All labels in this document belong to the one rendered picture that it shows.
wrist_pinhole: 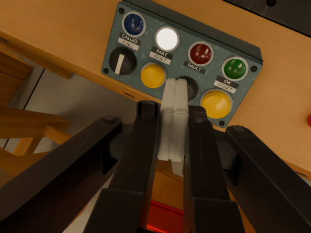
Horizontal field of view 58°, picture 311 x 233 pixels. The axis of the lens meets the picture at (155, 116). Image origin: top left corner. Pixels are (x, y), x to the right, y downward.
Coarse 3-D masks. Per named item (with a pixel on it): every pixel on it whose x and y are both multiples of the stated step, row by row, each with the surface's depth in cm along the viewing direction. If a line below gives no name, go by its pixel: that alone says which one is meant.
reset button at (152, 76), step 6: (150, 66) 28; (156, 66) 28; (144, 72) 28; (150, 72) 28; (156, 72) 28; (162, 72) 28; (144, 78) 28; (150, 78) 28; (156, 78) 28; (162, 78) 28; (144, 84) 29; (150, 84) 28; (156, 84) 28
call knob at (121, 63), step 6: (114, 54) 28; (120, 54) 28; (126, 54) 28; (114, 60) 28; (120, 60) 28; (126, 60) 28; (132, 60) 28; (114, 66) 28; (120, 66) 28; (126, 66) 28; (132, 66) 28; (114, 72) 29; (120, 72) 29; (126, 72) 29
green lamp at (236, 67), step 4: (232, 60) 26; (236, 60) 26; (240, 60) 26; (228, 64) 26; (232, 64) 26; (236, 64) 26; (240, 64) 26; (244, 64) 26; (224, 68) 26; (228, 68) 26; (232, 68) 26; (236, 68) 26; (240, 68) 26; (244, 68) 26; (224, 72) 27; (228, 72) 26; (232, 72) 26; (236, 72) 26; (240, 72) 26; (244, 72) 26; (228, 76) 27; (232, 76) 27; (236, 76) 26; (240, 76) 26
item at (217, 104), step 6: (204, 96) 28; (210, 96) 27; (216, 96) 27; (222, 96) 27; (204, 102) 28; (210, 102) 28; (216, 102) 27; (222, 102) 27; (228, 102) 27; (210, 108) 28; (216, 108) 28; (222, 108) 27; (228, 108) 27; (210, 114) 28; (216, 114) 28; (222, 114) 28
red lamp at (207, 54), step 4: (196, 44) 26; (200, 44) 26; (204, 44) 26; (192, 48) 26; (196, 48) 26; (200, 48) 26; (204, 48) 26; (208, 48) 26; (192, 52) 26; (196, 52) 26; (200, 52) 26; (204, 52) 26; (208, 52) 26; (192, 56) 27; (196, 56) 26; (200, 56) 26; (204, 56) 26; (208, 56) 26; (196, 60) 27; (200, 60) 27; (204, 60) 27; (208, 60) 27
